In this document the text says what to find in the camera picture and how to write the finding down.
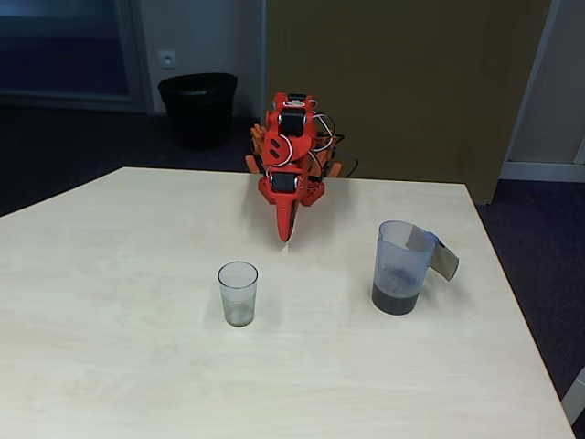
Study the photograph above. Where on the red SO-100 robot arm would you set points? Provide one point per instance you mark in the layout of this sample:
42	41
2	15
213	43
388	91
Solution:
297	151

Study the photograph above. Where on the clear plastic cup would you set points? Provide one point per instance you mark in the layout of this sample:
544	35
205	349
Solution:
237	292

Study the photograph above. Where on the orange table clamp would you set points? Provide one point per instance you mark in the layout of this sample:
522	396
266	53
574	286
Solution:
256	146

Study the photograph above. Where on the black trash bin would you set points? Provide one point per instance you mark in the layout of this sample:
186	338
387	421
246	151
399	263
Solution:
198	110

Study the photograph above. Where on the brown pin board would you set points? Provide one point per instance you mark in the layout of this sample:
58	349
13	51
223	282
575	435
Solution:
411	91

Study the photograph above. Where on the grey framed glass window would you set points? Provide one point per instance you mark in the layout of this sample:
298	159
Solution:
137	55

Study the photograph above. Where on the grey chair part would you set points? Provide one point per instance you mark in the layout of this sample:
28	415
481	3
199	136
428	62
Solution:
575	402

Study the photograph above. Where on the white wall socket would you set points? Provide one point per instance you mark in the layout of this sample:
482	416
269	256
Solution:
167	59

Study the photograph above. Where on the white door frame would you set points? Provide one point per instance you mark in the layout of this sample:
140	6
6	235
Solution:
532	82

